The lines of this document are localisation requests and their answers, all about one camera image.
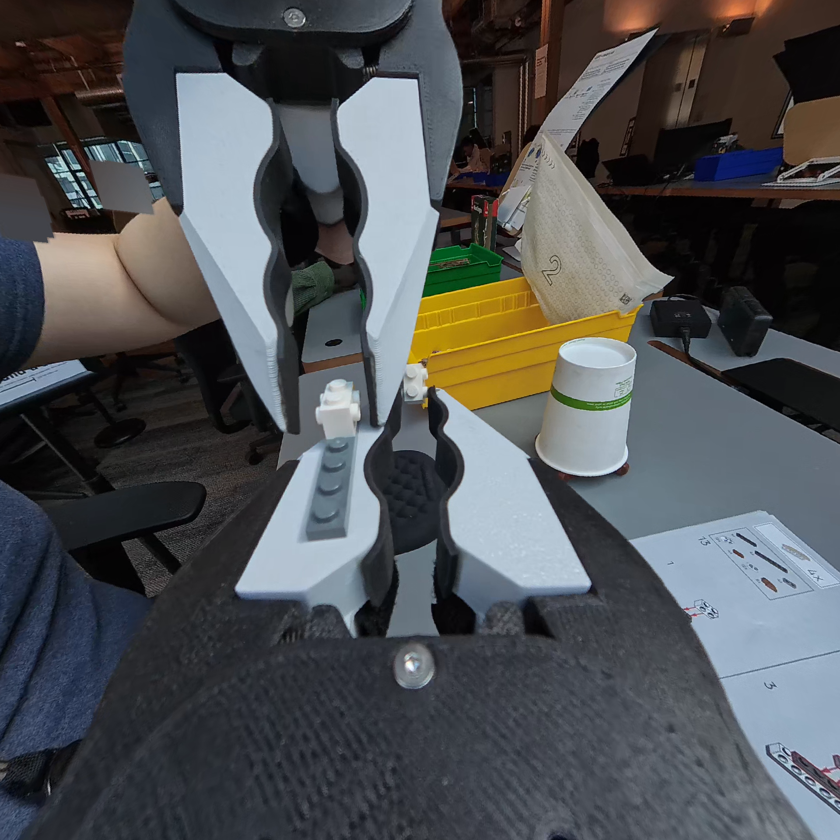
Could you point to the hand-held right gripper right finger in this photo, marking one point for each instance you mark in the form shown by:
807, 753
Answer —
518, 525

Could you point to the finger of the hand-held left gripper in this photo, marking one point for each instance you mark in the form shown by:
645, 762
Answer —
223, 197
400, 197

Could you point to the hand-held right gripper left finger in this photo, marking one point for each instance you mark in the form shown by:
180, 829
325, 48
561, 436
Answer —
282, 558

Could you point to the dark grey lego plate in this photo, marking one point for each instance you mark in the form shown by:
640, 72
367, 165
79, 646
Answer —
331, 485

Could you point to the white lego brick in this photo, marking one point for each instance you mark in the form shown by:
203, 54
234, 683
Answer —
334, 413

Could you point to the small white grey lego piece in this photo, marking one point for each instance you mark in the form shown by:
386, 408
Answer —
415, 380

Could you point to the person's left forearm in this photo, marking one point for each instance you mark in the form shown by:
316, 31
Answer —
98, 295

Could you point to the brown lego piece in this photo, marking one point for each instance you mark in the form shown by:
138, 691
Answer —
621, 468

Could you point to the lego instruction booklet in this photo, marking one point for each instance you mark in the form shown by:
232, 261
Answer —
754, 630

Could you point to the small red green box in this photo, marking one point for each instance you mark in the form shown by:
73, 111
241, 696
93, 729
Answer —
484, 223

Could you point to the green plastic bin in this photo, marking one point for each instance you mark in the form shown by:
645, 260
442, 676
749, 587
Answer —
459, 269

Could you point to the white paper cup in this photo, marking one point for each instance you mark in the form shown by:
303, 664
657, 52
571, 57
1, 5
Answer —
590, 407

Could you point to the black office chair armrest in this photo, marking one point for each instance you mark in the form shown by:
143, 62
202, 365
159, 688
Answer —
131, 515

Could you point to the yellow plastic bin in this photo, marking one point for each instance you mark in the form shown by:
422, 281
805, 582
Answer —
479, 334

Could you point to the numbered paper bag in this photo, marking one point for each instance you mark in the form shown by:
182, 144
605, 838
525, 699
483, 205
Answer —
577, 229

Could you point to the black stool base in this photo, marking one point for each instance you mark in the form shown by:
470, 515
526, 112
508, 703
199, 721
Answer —
121, 433

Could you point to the white printed instruction sheet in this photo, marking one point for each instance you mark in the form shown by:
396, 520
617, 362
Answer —
604, 72

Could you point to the person's blue shirt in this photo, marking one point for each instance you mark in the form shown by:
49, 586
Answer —
52, 623

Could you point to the white printed paper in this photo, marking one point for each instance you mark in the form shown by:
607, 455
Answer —
39, 380

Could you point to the black power adapter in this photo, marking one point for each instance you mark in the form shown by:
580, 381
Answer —
679, 315

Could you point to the black monitor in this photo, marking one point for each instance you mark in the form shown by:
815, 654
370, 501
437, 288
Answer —
692, 148

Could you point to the black flat tablet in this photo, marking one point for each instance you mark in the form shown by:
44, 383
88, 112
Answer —
787, 387

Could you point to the black box device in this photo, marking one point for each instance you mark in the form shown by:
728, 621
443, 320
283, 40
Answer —
745, 321

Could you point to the blue plastic bin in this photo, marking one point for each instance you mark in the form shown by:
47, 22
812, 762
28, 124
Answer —
738, 164

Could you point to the cardboard box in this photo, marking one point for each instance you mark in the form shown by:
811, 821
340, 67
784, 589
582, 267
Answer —
814, 128

